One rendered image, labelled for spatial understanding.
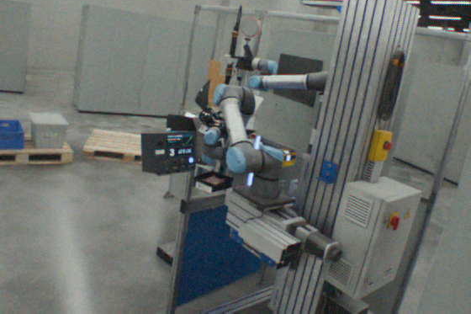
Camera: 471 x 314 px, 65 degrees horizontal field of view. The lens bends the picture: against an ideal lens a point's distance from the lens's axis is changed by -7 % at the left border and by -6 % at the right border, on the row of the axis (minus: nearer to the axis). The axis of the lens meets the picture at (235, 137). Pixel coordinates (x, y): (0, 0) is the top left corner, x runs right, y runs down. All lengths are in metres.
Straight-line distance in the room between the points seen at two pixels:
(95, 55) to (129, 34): 0.76
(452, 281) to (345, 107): 1.46
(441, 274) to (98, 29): 7.64
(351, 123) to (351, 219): 0.41
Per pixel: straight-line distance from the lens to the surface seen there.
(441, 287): 0.38
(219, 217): 2.44
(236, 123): 1.92
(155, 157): 1.86
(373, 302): 3.12
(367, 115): 1.72
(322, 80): 2.24
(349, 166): 1.77
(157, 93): 8.21
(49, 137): 5.12
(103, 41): 7.85
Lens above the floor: 1.70
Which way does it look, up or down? 13 degrees down
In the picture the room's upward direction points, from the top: 10 degrees clockwise
